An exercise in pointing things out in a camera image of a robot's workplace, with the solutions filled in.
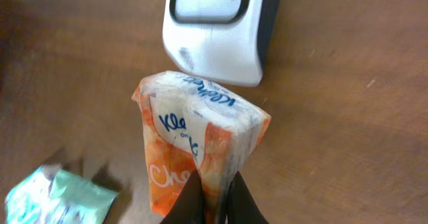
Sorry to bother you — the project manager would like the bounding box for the teal wet wipes pack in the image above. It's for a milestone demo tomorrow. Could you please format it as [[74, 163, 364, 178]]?
[[5, 164, 118, 224]]

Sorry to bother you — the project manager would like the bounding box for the orange tissue pack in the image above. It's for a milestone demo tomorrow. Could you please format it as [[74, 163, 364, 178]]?
[[132, 71, 272, 223]]

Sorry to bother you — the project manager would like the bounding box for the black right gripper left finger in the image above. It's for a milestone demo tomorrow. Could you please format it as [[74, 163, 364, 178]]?
[[160, 171, 205, 224]]

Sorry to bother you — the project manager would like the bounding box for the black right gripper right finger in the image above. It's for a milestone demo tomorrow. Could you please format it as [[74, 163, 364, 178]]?
[[226, 172, 268, 224]]

